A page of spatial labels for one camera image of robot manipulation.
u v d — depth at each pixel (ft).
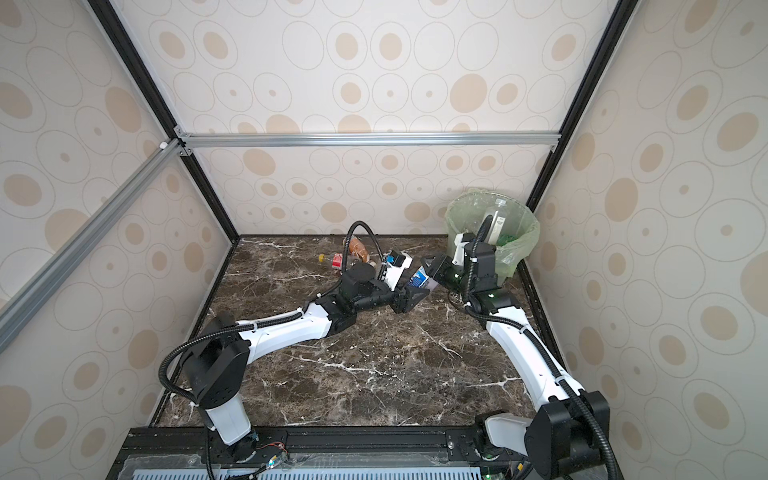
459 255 2.30
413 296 2.30
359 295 2.11
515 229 3.10
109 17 2.22
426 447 2.46
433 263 2.34
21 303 1.70
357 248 3.61
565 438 1.29
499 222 3.10
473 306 1.85
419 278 2.46
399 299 2.26
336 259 3.48
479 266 1.90
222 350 1.71
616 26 2.28
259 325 1.63
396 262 2.21
